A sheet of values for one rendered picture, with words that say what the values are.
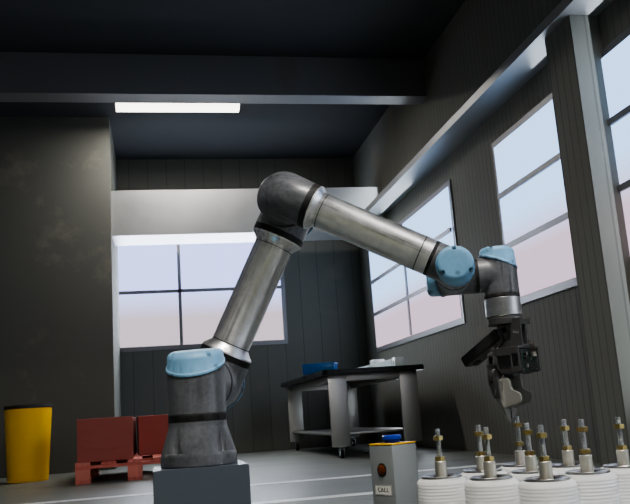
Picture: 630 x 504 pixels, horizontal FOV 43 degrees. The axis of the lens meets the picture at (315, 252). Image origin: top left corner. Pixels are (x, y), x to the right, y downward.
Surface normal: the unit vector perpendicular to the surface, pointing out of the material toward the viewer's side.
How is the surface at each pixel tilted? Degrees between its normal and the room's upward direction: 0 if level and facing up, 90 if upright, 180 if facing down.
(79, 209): 90
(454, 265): 90
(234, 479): 90
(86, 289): 90
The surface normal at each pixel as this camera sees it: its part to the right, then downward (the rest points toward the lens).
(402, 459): 0.62, -0.19
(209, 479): 0.18, -0.21
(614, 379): -0.98, 0.03
